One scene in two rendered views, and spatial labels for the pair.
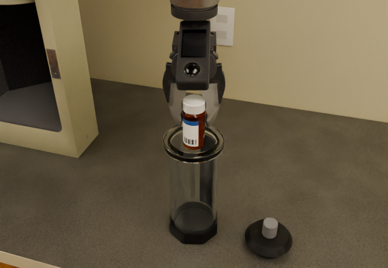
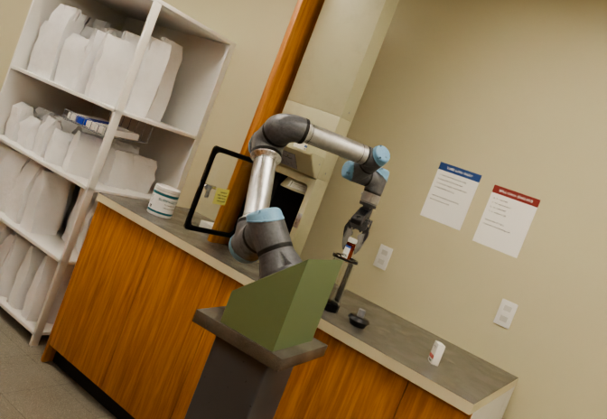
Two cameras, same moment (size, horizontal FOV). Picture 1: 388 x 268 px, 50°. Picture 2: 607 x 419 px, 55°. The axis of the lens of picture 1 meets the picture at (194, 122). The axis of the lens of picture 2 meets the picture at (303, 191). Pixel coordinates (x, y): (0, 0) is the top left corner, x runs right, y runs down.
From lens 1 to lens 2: 178 cm
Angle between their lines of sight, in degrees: 34
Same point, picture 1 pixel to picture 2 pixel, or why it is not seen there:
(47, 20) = (306, 200)
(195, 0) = (368, 199)
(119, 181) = not seen: hidden behind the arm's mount
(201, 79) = (359, 219)
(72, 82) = (299, 234)
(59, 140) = not seen: hidden behind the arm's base
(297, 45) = (419, 281)
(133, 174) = not seen: hidden behind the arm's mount
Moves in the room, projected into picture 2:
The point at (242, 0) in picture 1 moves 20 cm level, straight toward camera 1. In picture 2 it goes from (398, 246) to (388, 246)
